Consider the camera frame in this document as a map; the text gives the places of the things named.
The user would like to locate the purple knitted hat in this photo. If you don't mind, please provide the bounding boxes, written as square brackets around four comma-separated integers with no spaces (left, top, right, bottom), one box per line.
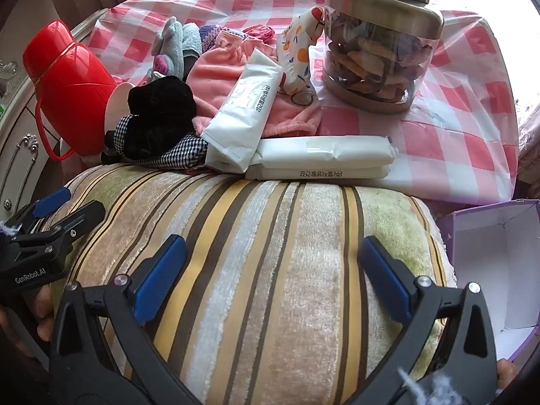
[197,24,247,53]

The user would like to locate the beige round piece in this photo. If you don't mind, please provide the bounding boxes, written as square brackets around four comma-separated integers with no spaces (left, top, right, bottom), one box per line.
[103,82,135,140]

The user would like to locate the pink checkered tablecloth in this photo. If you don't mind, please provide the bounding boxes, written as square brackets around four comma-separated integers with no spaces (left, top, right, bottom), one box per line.
[82,0,519,203]

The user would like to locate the white orange-print cloth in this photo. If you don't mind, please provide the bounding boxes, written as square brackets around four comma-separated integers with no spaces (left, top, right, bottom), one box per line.
[276,5,327,96]

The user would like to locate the white tissue pack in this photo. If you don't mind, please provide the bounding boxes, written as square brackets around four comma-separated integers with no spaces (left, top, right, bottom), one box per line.
[199,48,284,173]
[251,135,397,169]
[245,162,391,181]

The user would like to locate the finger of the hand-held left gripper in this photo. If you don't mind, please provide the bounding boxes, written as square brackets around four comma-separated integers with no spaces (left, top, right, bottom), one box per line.
[8,200,107,258]
[0,187,72,237]

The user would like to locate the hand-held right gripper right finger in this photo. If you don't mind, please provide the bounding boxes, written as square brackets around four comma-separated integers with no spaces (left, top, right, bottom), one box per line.
[350,236,498,405]

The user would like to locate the light blue towel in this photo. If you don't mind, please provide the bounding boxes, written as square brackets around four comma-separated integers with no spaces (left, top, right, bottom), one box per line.
[181,23,204,66]

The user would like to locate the grey plush pig toy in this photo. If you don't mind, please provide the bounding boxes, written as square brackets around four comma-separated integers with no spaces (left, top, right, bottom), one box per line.
[148,17,186,81]

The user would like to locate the purple cardboard box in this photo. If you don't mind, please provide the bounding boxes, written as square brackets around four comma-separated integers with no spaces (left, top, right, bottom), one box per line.
[436,199,540,363]

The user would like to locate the red knitted item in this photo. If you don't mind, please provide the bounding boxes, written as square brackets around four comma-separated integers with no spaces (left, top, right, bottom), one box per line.
[242,24,277,45]

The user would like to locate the striped velvet cushion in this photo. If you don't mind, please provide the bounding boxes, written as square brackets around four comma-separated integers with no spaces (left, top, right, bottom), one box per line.
[40,162,458,405]

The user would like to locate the pink lace curtain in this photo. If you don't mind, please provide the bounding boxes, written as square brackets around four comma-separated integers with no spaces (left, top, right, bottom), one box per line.
[517,110,540,199]

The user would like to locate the person's left hand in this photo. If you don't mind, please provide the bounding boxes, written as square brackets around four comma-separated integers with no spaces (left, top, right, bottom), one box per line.
[0,280,57,347]

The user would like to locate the black plush cloth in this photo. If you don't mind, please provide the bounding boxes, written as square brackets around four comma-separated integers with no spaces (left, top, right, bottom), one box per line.
[124,75,199,163]

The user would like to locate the red thermos flask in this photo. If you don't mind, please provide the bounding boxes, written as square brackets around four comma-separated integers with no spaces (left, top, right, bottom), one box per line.
[22,20,121,162]

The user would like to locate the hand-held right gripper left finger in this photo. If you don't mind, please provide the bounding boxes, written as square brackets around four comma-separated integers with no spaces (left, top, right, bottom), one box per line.
[48,234,199,405]

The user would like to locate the pink plush elephant shorts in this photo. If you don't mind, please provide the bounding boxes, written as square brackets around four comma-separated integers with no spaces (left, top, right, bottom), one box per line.
[186,34,323,140]

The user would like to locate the glass jar with metal lid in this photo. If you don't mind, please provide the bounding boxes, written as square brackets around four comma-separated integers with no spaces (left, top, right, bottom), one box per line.
[323,0,446,114]

